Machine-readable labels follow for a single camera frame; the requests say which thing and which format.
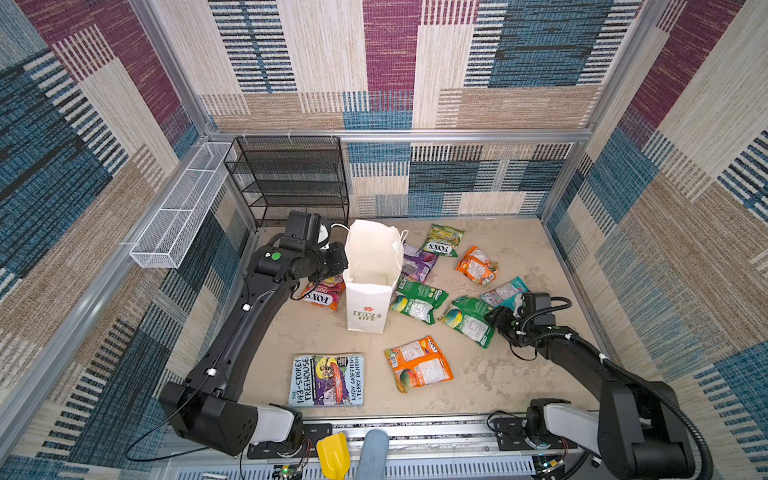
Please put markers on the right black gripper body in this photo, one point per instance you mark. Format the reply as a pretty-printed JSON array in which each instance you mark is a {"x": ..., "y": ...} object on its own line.
[{"x": 508, "y": 325}]

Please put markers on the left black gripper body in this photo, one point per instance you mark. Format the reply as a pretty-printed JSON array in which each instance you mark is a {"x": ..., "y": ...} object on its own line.
[{"x": 330, "y": 262}]

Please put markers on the teal candy bag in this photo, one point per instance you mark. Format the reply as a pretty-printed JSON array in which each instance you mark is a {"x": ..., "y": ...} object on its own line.
[{"x": 508, "y": 295}]

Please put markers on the white paper bag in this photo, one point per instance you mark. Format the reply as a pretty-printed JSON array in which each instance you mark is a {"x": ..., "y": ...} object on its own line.
[{"x": 375, "y": 255}]

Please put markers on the small orange candy bag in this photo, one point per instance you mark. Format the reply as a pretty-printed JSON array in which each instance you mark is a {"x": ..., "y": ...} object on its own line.
[{"x": 477, "y": 267}]

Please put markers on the large orange fruits candy bag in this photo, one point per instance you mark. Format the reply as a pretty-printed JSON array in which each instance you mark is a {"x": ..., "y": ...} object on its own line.
[{"x": 417, "y": 364}]

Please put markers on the yellow green Fox's candy bag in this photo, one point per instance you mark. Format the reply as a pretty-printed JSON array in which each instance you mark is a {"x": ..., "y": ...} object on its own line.
[{"x": 443, "y": 240}]

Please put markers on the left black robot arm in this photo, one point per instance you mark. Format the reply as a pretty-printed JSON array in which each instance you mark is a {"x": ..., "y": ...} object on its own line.
[{"x": 205, "y": 407}]

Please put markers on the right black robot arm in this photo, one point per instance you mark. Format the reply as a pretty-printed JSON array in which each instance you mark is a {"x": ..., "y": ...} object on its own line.
[{"x": 639, "y": 430}]

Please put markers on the pink yellow Fox's candy bag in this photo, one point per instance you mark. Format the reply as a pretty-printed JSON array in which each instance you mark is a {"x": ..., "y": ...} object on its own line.
[{"x": 326, "y": 293}]

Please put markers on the purple berries candy bag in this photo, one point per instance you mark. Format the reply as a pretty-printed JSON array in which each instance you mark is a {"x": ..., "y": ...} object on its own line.
[{"x": 417, "y": 263}]

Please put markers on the green spring tea candy bag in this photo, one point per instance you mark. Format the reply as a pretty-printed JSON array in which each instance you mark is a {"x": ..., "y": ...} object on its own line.
[{"x": 417, "y": 300}]

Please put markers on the treehouse paperback book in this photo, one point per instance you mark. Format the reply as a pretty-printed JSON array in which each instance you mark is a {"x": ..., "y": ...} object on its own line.
[{"x": 327, "y": 380}]

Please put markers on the yellow plastic scoop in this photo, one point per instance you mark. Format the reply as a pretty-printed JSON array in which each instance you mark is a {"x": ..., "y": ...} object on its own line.
[{"x": 334, "y": 456}]

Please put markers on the grey cylinder roll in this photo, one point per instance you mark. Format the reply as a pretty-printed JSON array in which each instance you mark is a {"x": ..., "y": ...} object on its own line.
[{"x": 373, "y": 456}]

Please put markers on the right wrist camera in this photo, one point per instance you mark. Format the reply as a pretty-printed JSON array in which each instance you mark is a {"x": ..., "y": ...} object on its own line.
[{"x": 533, "y": 303}]

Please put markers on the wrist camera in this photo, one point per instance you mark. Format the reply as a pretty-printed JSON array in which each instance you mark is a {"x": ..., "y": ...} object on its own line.
[
  {"x": 304, "y": 231},
  {"x": 533, "y": 303}
]

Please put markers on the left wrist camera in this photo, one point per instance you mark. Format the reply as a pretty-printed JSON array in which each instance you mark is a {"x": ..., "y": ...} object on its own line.
[{"x": 304, "y": 231}]

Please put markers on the black wire shelf rack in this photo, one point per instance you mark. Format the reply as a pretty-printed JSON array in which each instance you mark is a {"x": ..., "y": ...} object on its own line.
[{"x": 277, "y": 175}]

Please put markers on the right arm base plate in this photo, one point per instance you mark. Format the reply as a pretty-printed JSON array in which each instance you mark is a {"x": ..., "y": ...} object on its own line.
[{"x": 511, "y": 436}]

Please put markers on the white wire mesh basket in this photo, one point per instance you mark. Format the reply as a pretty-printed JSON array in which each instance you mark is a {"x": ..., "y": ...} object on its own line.
[{"x": 167, "y": 238}]

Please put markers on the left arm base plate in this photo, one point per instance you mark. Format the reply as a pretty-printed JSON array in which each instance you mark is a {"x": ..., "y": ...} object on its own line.
[{"x": 297, "y": 445}]

